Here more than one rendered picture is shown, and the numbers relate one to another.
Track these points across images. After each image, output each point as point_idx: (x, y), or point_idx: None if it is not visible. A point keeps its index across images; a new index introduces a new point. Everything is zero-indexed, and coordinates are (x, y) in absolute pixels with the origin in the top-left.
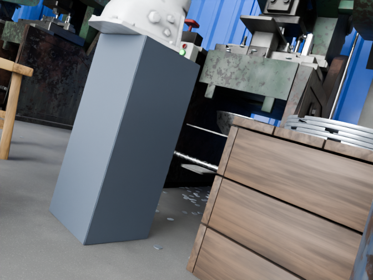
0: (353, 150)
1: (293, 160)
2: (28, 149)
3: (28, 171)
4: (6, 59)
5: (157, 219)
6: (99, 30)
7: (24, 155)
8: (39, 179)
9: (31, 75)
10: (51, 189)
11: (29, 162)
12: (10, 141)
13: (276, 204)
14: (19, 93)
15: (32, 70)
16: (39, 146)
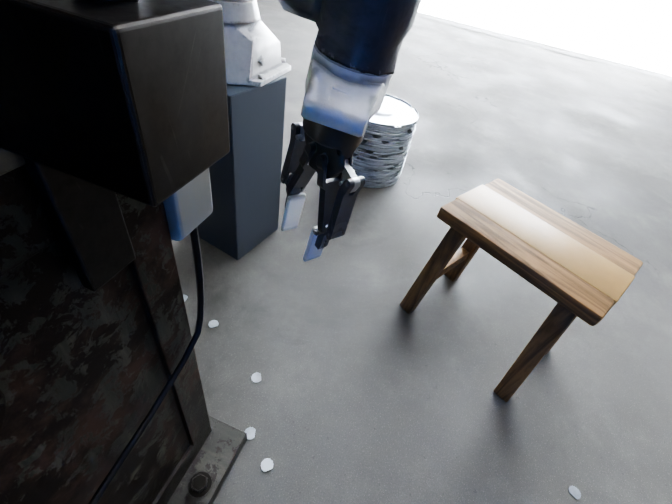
0: None
1: None
2: (461, 396)
3: (355, 290)
4: (462, 194)
5: (179, 275)
6: (284, 73)
7: (421, 349)
8: (332, 280)
9: (437, 215)
10: (304, 265)
11: (388, 323)
12: (409, 290)
13: None
14: (440, 242)
15: (440, 208)
16: (493, 456)
